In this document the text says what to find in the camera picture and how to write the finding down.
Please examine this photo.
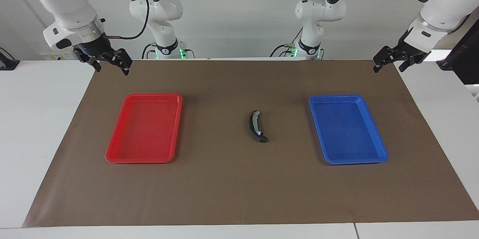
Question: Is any white wall outlet box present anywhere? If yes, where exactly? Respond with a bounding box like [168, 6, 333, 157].
[39, 43, 76, 61]

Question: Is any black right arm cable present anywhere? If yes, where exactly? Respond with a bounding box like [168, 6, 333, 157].
[104, 0, 150, 40]

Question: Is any black clamp with cable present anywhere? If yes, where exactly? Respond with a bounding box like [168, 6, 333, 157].
[0, 47, 20, 71]

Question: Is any curved brake shoe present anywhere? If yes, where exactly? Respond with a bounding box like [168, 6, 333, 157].
[248, 109, 268, 144]

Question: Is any brown table mat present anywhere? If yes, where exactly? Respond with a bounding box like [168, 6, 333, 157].
[22, 59, 479, 228]

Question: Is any blue plastic tray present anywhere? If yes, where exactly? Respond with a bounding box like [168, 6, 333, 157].
[309, 94, 389, 165]

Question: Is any red plastic tray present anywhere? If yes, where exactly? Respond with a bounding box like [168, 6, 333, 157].
[105, 93, 183, 164]

